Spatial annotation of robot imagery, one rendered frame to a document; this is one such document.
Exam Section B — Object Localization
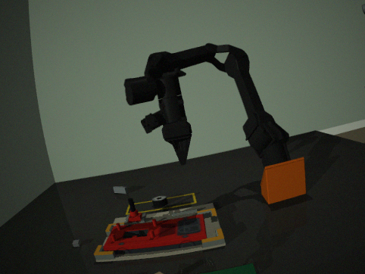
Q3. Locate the dark green square tile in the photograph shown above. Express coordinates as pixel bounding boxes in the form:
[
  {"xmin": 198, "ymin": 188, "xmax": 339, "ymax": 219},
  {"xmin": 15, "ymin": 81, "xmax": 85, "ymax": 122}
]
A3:
[{"xmin": 200, "ymin": 263, "xmax": 257, "ymax": 274}]

